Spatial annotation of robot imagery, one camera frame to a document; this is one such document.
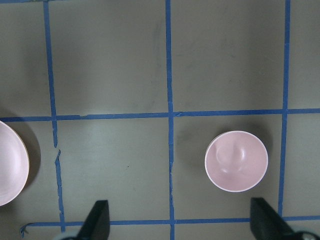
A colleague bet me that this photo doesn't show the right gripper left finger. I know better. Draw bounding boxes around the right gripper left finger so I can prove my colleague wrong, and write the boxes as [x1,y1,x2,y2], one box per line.
[76,200,110,240]

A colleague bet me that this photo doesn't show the pink bowl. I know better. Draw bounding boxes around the pink bowl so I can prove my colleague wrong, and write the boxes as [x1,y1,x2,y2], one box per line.
[204,130,269,193]

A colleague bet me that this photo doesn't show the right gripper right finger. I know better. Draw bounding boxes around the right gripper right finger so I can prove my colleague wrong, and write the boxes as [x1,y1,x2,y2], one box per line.
[250,197,295,240]

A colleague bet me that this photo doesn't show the pink plate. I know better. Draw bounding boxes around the pink plate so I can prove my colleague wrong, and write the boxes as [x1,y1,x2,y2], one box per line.
[0,122,30,206]

